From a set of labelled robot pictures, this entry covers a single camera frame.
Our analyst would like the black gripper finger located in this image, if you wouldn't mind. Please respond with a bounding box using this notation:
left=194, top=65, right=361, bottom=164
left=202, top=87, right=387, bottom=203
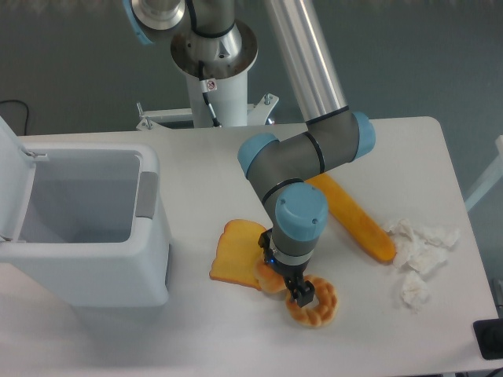
left=284, top=274, right=315, bottom=307

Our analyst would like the knotted bun bread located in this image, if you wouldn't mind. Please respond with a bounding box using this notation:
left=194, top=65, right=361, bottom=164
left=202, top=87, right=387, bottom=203
left=253, top=257, right=286, bottom=294

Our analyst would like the long baguette bread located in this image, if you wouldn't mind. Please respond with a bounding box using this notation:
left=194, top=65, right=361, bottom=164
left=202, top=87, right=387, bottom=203
left=307, top=174, right=396, bottom=263

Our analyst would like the white frame post right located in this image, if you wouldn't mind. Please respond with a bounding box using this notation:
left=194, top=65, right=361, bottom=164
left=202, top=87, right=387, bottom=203
left=464, top=135, right=502, bottom=212

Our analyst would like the black device at table edge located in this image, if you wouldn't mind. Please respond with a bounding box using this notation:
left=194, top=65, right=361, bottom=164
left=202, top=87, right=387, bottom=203
left=473, top=318, right=502, bottom=361

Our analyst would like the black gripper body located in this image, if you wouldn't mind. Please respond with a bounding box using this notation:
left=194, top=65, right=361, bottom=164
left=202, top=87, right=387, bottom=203
left=258, top=229, right=307, bottom=285

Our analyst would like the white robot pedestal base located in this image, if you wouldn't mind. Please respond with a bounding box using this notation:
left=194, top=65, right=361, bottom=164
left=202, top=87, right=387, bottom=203
left=137, top=72, right=279, bottom=130

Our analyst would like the black floor cable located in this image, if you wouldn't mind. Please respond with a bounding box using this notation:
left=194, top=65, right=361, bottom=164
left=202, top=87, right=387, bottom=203
left=0, top=99, right=31, bottom=130

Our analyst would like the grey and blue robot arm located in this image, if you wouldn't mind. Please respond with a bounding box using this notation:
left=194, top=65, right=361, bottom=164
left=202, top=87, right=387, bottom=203
left=123, top=1, right=376, bottom=306

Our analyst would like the large crumpled white tissue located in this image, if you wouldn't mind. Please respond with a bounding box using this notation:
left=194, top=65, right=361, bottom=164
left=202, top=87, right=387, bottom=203
left=381, top=218, right=461, bottom=276

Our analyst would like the small crumpled white tissue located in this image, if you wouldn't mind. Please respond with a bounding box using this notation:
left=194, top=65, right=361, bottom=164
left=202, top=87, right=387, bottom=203
left=400, top=271, right=430, bottom=313

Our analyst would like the white open trash bin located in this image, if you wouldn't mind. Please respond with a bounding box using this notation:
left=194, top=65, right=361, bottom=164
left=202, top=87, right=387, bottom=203
left=1, top=123, right=170, bottom=307

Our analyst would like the toast slice bread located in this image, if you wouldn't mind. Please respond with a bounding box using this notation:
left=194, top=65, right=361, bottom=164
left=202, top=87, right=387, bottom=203
left=209, top=219, right=266, bottom=291

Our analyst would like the braided ring round bread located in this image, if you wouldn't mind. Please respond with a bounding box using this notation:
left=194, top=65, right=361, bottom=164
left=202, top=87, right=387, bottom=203
left=285, top=274, right=339, bottom=328

